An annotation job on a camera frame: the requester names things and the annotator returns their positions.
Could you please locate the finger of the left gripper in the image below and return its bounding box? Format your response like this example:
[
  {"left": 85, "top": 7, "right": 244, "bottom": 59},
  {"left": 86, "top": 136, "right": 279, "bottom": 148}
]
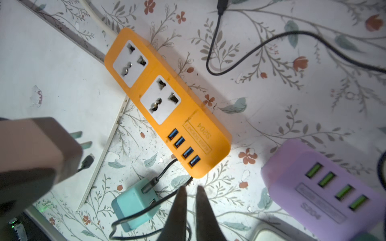
[{"left": 1, "top": 167, "right": 57, "bottom": 229}]

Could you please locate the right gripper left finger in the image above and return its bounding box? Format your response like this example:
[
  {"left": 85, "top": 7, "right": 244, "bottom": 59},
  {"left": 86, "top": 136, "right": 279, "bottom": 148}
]
[{"left": 157, "top": 186, "right": 187, "bottom": 241}]

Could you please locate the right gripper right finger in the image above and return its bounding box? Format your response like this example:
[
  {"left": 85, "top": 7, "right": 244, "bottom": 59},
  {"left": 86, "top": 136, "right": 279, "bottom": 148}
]
[{"left": 196, "top": 186, "right": 226, "bottom": 241}]

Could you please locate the teal charger plug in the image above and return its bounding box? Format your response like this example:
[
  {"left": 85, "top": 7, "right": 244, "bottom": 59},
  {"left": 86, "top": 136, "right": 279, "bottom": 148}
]
[{"left": 112, "top": 178, "right": 159, "bottom": 233}]

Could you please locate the black cable of pink charger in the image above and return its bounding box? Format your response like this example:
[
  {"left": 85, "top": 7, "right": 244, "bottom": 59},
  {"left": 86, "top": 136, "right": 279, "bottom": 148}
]
[{"left": 205, "top": 0, "right": 386, "bottom": 76}]

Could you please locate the white laptop front left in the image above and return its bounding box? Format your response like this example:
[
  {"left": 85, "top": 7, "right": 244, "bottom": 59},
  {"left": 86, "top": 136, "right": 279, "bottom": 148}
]
[{"left": 1, "top": 1, "right": 127, "bottom": 211}]

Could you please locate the orange power strip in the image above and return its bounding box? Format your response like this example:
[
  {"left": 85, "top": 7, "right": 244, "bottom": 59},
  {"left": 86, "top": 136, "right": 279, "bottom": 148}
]
[{"left": 105, "top": 28, "right": 232, "bottom": 179}]

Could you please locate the purple power strip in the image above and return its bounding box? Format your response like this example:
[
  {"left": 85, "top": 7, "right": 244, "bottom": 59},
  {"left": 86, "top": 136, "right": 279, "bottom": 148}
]
[{"left": 261, "top": 140, "right": 386, "bottom": 241}]

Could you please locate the white power cable left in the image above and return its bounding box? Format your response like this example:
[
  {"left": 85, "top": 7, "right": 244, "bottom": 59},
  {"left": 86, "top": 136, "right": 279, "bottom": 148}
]
[{"left": 79, "top": 0, "right": 120, "bottom": 40}]

